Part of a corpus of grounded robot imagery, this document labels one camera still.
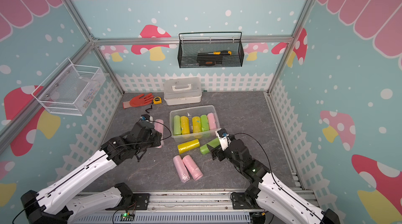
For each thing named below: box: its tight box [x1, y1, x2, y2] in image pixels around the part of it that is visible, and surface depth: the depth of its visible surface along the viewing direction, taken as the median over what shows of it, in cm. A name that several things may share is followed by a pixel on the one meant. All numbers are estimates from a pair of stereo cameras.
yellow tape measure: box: [153, 96, 163, 105], surface depth 115 cm
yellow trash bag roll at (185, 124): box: [180, 115, 191, 135], surface depth 100 cm
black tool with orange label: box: [196, 52, 223, 66], surface depth 91 cm
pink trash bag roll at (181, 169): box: [172, 154, 191, 183], surface depth 83 cm
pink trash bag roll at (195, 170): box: [182, 154, 204, 181], surface depth 83 cm
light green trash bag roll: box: [199, 137, 221, 155], surface depth 90 cm
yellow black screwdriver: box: [197, 50, 232, 56], surface depth 93 cm
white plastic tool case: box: [163, 76, 203, 106], surface depth 110 cm
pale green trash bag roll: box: [173, 115, 182, 136], surface depth 100 cm
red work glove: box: [122, 93, 154, 109], surface depth 117 cm
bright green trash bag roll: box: [200, 114, 210, 132], surface depth 101 cm
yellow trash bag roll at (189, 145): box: [177, 138, 201, 154], surface depth 91 cm
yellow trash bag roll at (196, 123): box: [192, 116, 202, 134], surface depth 100 cm
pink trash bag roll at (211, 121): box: [207, 112, 217, 131], surface depth 101 cm
